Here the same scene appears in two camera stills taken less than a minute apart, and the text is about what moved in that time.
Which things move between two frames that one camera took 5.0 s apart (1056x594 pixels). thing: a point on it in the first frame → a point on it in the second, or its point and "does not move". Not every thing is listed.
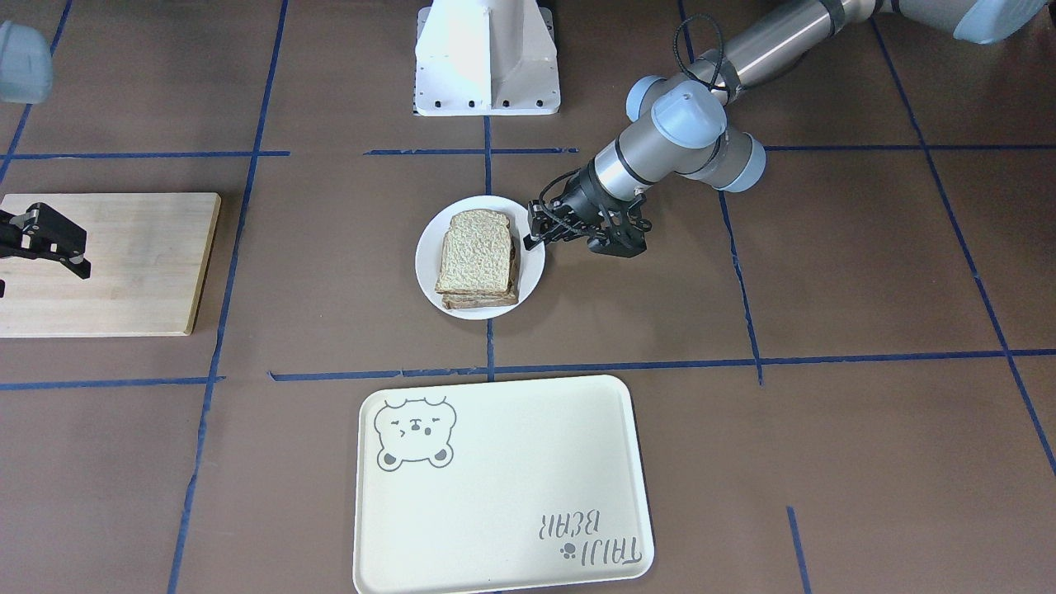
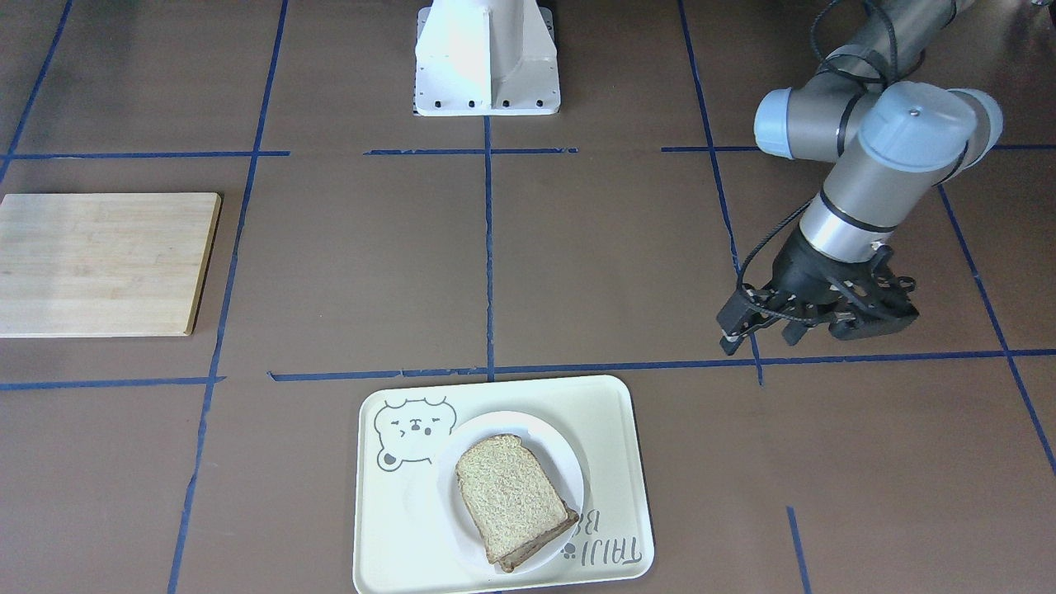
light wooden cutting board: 148,254 does not move
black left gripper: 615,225 → 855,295
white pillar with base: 486,58 does not move
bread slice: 469,299 → 507,565
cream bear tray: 493,484 does not move
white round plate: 530,261 → 554,451
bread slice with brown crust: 476,255 → 511,499
